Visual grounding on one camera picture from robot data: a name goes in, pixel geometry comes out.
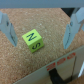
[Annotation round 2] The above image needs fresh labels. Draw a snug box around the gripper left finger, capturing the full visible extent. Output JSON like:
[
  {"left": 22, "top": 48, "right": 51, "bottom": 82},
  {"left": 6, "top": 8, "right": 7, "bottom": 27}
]
[{"left": 0, "top": 10, "right": 19, "bottom": 47}]

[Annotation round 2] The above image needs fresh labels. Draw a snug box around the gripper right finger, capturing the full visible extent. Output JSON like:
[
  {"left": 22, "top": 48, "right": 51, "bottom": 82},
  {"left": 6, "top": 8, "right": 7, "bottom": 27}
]
[{"left": 62, "top": 10, "right": 84, "bottom": 50}]

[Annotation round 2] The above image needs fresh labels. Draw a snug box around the yellow block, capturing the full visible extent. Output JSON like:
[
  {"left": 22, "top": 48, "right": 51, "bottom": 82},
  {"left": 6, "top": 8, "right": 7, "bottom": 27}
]
[{"left": 21, "top": 29, "right": 44, "bottom": 53}]

